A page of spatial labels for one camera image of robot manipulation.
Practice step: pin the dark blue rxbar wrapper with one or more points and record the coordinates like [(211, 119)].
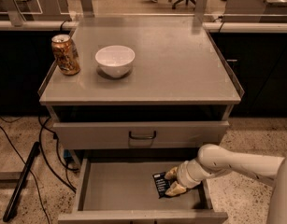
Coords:
[(162, 184)]

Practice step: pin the grey top drawer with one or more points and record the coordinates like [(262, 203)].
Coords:
[(114, 135)]

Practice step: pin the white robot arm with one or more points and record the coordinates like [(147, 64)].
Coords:
[(213, 161)]

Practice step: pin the orange soda can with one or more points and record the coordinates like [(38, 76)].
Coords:
[(65, 54)]

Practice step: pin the grey open middle drawer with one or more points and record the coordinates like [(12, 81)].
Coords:
[(117, 187)]

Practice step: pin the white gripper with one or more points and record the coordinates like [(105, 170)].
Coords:
[(183, 174)]

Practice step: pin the white horizontal rail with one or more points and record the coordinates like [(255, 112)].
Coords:
[(213, 27)]

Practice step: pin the black drawer handle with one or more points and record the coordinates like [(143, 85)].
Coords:
[(142, 137)]

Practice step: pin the grey drawer cabinet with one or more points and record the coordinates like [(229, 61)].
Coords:
[(177, 75)]

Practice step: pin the black bar on floor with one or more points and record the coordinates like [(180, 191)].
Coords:
[(13, 202)]

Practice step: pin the white ceramic bowl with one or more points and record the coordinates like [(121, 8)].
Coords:
[(116, 60)]

